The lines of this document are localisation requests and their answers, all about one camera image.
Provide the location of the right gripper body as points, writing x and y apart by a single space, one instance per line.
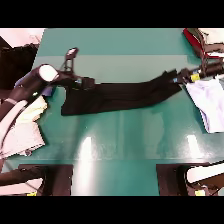
187 75

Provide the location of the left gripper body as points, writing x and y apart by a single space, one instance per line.
82 83

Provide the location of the white garment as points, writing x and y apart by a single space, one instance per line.
214 35
26 138

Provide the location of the pale lilac garment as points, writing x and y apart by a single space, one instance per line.
209 101

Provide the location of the pale yellow garment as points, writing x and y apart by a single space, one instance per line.
36 107

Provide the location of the red garment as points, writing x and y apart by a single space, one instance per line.
193 39

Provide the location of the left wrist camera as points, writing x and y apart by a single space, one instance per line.
70 56

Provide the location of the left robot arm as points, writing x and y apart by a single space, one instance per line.
30 86

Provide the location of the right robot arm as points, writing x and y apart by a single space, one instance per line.
214 68

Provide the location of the black garment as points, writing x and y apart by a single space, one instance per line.
120 96

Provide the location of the dark brown garment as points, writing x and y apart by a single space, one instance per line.
16 63

